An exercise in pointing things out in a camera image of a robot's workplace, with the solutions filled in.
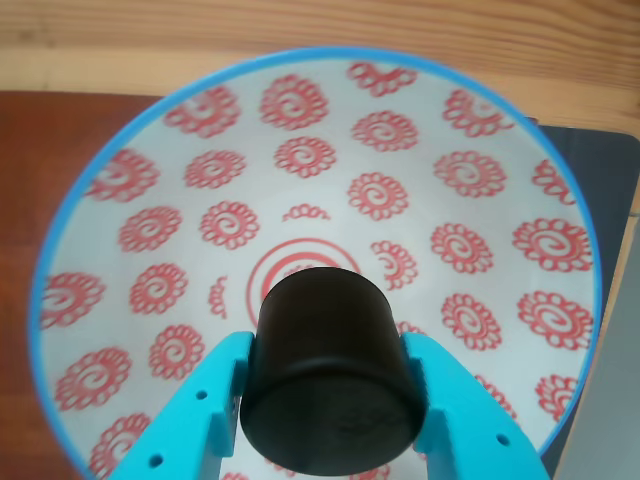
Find black cylinder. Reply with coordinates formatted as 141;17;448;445
238;266;430;476

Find red floral bowl blue rim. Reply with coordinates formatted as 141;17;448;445
27;45;604;480

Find dark grey desk pad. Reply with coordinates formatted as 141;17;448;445
522;115;640;480

